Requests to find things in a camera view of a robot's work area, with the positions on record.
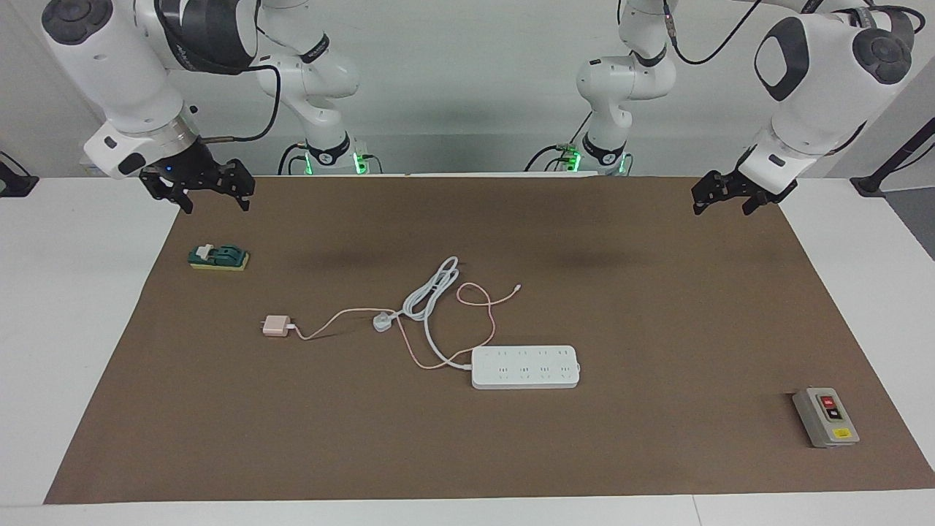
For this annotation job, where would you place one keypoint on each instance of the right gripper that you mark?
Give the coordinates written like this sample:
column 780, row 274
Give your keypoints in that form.
column 182, row 162

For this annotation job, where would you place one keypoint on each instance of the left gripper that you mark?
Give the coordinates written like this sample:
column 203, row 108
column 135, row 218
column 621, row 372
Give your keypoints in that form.
column 749, row 183

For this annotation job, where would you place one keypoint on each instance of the pink charger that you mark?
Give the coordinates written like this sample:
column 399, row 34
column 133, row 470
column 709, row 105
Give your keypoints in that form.
column 275, row 326

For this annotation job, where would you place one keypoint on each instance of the white power strip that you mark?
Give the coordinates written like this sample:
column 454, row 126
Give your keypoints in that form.
column 526, row 367

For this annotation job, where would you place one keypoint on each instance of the black stand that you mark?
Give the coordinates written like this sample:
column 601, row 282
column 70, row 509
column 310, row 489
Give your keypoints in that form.
column 13, row 179
column 887, row 164

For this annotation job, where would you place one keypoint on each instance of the grey push button box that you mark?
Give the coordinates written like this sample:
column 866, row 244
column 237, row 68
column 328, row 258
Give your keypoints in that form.
column 825, row 418

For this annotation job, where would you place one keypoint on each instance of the green switch on yellow block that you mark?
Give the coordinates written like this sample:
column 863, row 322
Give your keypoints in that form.
column 219, row 257

